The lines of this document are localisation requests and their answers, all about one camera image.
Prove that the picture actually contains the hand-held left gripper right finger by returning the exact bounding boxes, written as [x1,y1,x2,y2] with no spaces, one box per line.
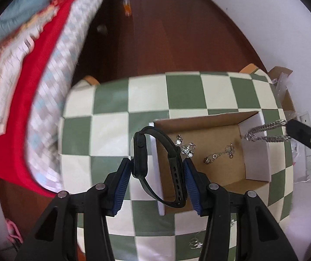
[183,158,299,261]

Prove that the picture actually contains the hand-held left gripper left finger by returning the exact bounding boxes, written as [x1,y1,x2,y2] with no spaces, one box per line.
[15,158,133,261]

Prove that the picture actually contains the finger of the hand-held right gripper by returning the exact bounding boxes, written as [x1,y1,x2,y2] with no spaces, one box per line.
[285,118,311,172]

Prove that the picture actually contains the silver chain necklace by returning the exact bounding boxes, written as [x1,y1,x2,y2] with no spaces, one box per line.
[244,119,292,143]

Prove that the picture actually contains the black smartwatch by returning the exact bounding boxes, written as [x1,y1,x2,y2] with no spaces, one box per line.
[132,126,188,208]

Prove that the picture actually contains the silver crystal earrings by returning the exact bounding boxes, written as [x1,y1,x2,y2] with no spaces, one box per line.
[175,134,197,159]

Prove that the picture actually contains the brown cardboard box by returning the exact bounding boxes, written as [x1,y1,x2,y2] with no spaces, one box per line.
[267,67,297,120]

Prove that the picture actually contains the clear plastic bag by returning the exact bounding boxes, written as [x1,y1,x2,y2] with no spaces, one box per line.
[272,72,292,106]

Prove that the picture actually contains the green white checkered tablecloth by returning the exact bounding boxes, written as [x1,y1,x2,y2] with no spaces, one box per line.
[58,71,294,261]

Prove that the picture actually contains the pink object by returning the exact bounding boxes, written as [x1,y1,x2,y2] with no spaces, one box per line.
[6,219,22,244]

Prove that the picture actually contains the checked bed sheet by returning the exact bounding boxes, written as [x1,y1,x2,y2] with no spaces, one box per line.
[25,0,111,193]

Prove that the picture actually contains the red patterned blanket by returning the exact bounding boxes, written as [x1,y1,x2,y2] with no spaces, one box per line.
[0,0,109,197]

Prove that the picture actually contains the light blue pillow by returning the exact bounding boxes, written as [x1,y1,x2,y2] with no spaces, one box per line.
[0,0,97,37]

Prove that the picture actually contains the thin silver bracelet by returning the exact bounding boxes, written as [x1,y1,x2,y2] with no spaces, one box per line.
[203,142,235,165]

